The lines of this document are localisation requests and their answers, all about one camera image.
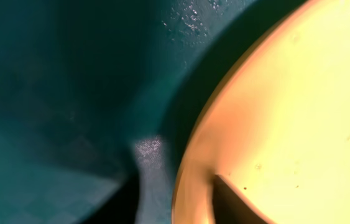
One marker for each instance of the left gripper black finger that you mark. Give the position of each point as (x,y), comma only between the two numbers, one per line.
(231,207)

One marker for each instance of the yellow-green plate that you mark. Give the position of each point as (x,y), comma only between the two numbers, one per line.
(278,128)

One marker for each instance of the blue plastic tray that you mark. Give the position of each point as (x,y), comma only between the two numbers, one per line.
(98,99)

